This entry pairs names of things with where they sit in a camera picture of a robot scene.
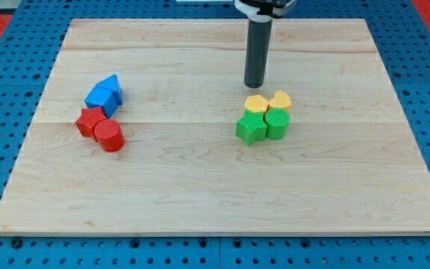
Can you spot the blue triangle block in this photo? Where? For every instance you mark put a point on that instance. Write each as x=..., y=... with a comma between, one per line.
x=111, y=83

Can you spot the yellow hexagon block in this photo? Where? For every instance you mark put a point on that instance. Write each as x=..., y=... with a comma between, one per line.
x=256, y=104

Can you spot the green cylinder block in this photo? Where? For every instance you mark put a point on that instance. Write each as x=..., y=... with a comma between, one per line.
x=277, y=121

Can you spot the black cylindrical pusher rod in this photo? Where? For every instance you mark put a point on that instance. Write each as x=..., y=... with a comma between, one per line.
x=257, y=47

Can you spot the blue cube block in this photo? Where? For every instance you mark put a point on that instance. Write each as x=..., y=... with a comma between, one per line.
x=102, y=97

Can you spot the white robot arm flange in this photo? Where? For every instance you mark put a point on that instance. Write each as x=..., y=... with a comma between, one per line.
x=265, y=10

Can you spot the yellow heart block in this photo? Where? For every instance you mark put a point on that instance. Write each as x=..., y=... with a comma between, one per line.
x=280, y=100

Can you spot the green star block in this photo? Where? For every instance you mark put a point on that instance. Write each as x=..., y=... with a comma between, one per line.
x=251, y=127

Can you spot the red cylinder block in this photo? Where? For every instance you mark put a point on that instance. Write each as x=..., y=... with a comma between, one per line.
x=109, y=135

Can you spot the light wooden board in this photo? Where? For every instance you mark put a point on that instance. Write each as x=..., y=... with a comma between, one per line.
x=348, y=166

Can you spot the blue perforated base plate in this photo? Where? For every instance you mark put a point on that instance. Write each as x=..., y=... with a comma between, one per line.
x=28, y=48

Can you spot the red star block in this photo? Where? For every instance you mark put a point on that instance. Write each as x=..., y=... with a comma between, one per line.
x=89, y=119

